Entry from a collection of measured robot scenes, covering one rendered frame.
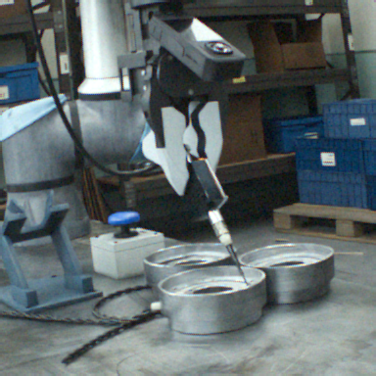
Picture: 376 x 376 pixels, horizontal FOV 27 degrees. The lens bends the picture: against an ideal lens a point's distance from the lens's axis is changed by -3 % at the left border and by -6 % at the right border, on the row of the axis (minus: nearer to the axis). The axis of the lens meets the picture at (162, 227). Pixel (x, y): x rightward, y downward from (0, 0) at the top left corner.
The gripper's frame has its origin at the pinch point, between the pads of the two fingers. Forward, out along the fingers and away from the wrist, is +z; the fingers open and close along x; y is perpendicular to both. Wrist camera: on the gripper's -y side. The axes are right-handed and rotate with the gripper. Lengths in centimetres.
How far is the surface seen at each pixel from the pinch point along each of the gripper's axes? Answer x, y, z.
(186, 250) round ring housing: -5.3, 11.6, 9.7
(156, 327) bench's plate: 7.4, -1.4, 13.3
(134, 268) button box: -2.0, 18.7, 12.3
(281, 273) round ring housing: -4.7, -6.6, 9.9
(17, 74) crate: -120, 345, -25
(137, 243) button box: -2.8, 18.6, 9.2
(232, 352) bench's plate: 7.0, -13.5, 13.4
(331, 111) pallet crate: -292, 282, 17
